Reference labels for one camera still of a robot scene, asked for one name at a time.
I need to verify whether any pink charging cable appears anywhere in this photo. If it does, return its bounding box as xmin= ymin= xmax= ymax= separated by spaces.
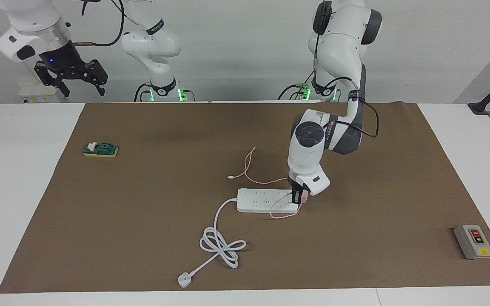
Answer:
xmin=227 ymin=147 xmax=309 ymax=220

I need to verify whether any white power strip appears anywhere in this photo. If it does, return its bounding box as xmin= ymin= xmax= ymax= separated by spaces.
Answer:
xmin=237 ymin=188 xmax=299 ymax=214

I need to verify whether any white box with yellow labels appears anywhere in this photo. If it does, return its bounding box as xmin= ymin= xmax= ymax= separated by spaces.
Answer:
xmin=18 ymin=82 xmax=65 ymax=104

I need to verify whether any brown table mat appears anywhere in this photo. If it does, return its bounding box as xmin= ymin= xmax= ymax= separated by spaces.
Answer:
xmin=0 ymin=101 xmax=490 ymax=294

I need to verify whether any grey push button box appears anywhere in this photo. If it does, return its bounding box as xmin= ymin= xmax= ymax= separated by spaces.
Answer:
xmin=453 ymin=224 xmax=490 ymax=260

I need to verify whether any black base cable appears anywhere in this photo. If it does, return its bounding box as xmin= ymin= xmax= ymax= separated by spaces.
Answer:
xmin=133 ymin=82 xmax=153 ymax=103
xmin=277 ymin=82 xmax=310 ymax=102

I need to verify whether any green knife switch block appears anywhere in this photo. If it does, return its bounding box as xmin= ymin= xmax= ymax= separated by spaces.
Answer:
xmin=83 ymin=142 xmax=119 ymax=159

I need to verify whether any white power cord with plug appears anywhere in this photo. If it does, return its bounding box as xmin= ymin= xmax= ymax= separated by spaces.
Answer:
xmin=178 ymin=197 xmax=248 ymax=289

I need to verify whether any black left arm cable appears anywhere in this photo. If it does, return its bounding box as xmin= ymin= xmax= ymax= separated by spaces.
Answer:
xmin=313 ymin=36 xmax=379 ymax=139

